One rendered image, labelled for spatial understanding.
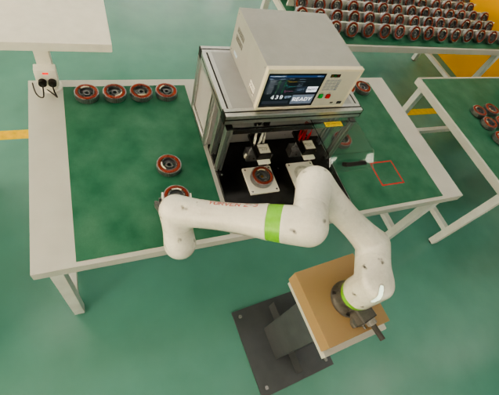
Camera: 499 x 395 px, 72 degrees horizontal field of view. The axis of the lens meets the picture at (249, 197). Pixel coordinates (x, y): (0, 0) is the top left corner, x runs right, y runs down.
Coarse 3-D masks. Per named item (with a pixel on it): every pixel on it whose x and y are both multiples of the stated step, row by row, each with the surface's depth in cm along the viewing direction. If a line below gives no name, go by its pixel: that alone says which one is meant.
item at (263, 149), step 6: (252, 138) 164; (258, 138) 165; (252, 144) 162; (258, 144) 160; (264, 144) 161; (258, 150) 158; (264, 150) 158; (270, 150) 159; (258, 156) 158; (264, 156) 159; (270, 156) 161; (258, 162) 160; (264, 162) 160; (270, 162) 161
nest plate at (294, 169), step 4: (288, 164) 177; (292, 164) 177; (296, 164) 178; (300, 164) 179; (304, 164) 179; (308, 164) 180; (312, 164) 181; (288, 168) 175; (292, 168) 176; (296, 168) 176; (300, 168) 177; (304, 168) 178; (292, 172) 174; (296, 172) 175; (292, 176) 173; (296, 176) 173; (292, 180) 172
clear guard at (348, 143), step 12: (312, 120) 156; (324, 120) 158; (336, 120) 160; (348, 120) 162; (324, 132) 153; (336, 132) 155; (348, 132) 157; (360, 132) 160; (324, 144) 149; (336, 144) 151; (348, 144) 153; (360, 144) 155; (336, 156) 148; (348, 156) 150; (360, 156) 153; (372, 156) 156; (336, 168) 149; (348, 168) 152; (360, 168) 155; (372, 168) 157
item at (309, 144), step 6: (294, 132) 173; (294, 144) 176; (300, 144) 169; (306, 144) 167; (312, 144) 168; (300, 150) 169; (306, 150) 166; (312, 150) 168; (306, 156) 169; (312, 156) 170
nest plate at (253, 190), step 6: (246, 168) 168; (252, 168) 169; (270, 168) 172; (246, 174) 166; (258, 174) 168; (246, 180) 164; (264, 180) 167; (252, 186) 164; (270, 186) 166; (276, 186) 167; (252, 192) 162; (258, 192) 162; (264, 192) 163; (270, 192) 165
